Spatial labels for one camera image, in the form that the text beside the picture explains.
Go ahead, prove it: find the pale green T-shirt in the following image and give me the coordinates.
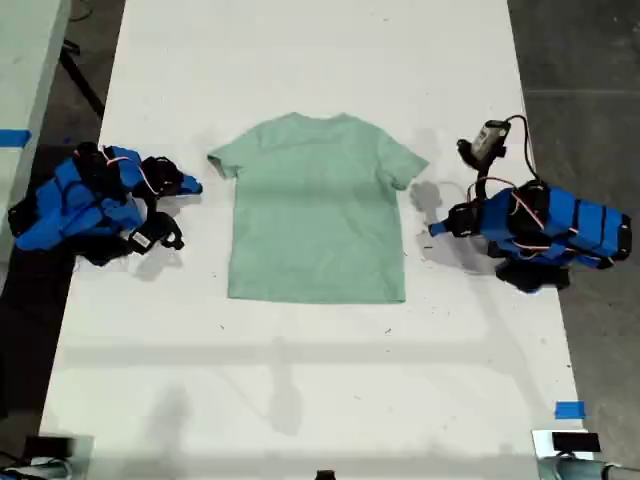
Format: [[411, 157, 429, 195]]
[[206, 112, 431, 304]]

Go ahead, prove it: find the black stand leg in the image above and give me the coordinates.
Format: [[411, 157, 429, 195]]
[[58, 42, 106, 119]]

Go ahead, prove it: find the pale side table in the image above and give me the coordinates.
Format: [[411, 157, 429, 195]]
[[0, 0, 74, 296]]

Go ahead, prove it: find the small black box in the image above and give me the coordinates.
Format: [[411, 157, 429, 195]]
[[22, 435, 77, 457], [551, 432, 601, 454]]

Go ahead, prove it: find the grey metal clamp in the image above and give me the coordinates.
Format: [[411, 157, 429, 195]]
[[537, 455, 640, 480], [0, 458, 74, 480]]

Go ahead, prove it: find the short black camera stalk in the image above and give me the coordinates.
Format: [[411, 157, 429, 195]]
[[473, 159, 495, 201], [143, 195, 174, 227]]

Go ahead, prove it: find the black camera box with label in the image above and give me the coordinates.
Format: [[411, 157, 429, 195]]
[[455, 119, 512, 166], [127, 219, 186, 255]]

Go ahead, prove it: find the black camera cable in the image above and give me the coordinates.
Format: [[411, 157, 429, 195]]
[[502, 113, 544, 184]]

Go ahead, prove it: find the thin dark cable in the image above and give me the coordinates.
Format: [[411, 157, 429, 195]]
[[68, 0, 97, 22]]

